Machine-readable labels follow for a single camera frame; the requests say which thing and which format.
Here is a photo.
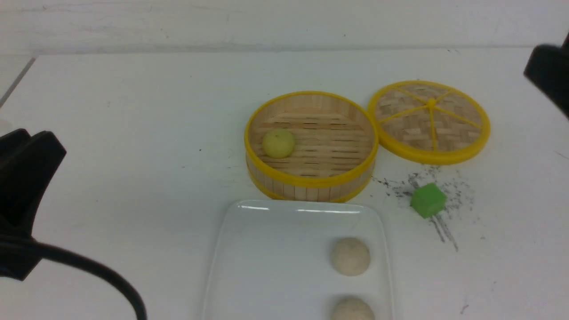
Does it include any yellow-green steamed bun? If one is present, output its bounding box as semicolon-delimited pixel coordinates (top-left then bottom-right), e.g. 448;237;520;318
262;129;296;159

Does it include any white steamed bun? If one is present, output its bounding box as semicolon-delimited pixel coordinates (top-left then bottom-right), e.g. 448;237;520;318
330;296;376;320
330;237;371;277

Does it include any white steamed bun front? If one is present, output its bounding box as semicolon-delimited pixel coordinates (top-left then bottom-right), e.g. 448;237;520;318
330;296;376;320

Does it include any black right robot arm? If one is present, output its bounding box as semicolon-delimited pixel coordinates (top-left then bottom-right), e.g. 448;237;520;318
524;35;569;118

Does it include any white rectangular plate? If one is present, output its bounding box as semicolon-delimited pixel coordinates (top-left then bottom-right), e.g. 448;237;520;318
200;200;397;320

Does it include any bamboo steamer basket yellow rim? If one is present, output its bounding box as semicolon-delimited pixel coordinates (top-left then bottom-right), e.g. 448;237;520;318
244;91;379;202

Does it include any bamboo steamer lid yellow rim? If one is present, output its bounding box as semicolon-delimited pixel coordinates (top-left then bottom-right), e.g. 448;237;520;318
368;80;491;166

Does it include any green foam cube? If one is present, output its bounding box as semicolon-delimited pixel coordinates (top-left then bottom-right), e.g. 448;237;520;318
410;184;447;219

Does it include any black left camera cable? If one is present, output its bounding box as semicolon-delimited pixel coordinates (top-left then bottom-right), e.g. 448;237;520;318
0;235;148;320

